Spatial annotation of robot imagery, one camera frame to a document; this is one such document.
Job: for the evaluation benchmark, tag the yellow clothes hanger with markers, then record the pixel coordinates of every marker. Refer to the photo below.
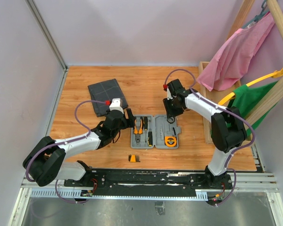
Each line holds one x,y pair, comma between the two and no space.
275,74

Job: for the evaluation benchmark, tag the teal clothes hanger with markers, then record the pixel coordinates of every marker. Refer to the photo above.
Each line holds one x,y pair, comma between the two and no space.
257,18

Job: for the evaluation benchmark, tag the black yellow slim screwdriver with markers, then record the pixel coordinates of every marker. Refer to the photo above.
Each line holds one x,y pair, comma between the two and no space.
150,138

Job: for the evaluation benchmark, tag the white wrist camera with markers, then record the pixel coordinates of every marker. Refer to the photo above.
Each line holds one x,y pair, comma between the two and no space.
116,104
169,95

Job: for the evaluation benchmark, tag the green shirt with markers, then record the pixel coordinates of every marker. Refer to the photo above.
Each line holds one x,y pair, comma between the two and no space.
246,98

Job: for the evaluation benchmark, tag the orange tape measure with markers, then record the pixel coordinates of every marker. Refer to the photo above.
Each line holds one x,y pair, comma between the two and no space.
170,141

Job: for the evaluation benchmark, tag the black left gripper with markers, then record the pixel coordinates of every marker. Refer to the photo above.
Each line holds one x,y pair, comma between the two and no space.
130,117

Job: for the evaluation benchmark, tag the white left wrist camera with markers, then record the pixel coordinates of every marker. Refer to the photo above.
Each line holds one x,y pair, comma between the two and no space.
116,104

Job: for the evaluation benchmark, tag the dark grey checked cloth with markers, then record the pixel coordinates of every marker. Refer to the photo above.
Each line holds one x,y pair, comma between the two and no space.
104,91

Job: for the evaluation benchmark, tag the pink shirt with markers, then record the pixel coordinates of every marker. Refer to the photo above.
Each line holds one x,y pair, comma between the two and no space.
232,60

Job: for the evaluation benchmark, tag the wooden clothes rack frame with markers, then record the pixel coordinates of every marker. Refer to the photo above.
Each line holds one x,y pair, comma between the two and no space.
273,96

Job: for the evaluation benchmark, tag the orange black pliers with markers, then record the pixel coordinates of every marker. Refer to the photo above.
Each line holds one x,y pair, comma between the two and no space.
138,130

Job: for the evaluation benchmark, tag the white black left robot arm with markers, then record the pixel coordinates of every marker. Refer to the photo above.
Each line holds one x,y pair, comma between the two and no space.
45,163

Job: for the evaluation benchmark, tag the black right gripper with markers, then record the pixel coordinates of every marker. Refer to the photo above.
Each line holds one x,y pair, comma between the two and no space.
170,112

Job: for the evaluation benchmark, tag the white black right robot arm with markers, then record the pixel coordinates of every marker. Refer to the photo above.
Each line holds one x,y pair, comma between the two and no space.
227,128

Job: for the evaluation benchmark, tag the grey plastic tool case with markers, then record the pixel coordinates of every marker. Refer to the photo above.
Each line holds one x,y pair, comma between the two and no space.
160,128

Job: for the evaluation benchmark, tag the orange black hex key set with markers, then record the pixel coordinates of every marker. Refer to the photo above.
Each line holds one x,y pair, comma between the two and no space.
133,158

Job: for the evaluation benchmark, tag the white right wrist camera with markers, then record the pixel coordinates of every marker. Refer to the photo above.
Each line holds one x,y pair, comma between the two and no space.
169,95

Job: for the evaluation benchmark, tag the black yellow thick screwdriver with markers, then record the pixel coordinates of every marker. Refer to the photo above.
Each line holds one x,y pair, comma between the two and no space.
145,123

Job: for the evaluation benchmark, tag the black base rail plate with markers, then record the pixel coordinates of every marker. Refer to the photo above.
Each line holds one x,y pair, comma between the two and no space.
146,183

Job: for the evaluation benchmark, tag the aluminium frame rail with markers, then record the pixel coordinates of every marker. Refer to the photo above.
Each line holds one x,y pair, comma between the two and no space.
242,182

